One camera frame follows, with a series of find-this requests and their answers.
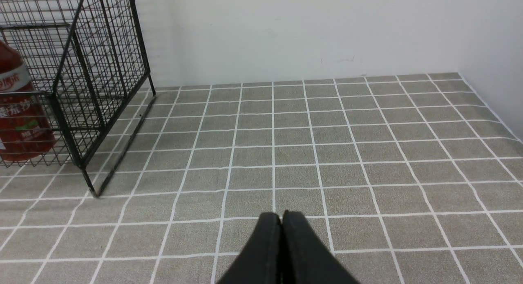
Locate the grey checkered table mat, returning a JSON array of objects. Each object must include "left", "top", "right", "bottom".
[{"left": 0, "top": 72, "right": 523, "bottom": 284}]

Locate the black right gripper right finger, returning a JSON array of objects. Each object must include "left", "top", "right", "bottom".
[{"left": 282, "top": 210, "right": 358, "bottom": 284}]

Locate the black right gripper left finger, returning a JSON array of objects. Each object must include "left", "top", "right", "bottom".
[{"left": 218, "top": 212, "right": 282, "bottom": 284}]

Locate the red sauce bottle yellow cap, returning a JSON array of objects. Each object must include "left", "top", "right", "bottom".
[{"left": 0, "top": 42, "right": 56, "bottom": 162}]

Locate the black wire mesh rack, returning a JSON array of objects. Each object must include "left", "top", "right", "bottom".
[{"left": 1, "top": 0, "right": 156, "bottom": 198}]

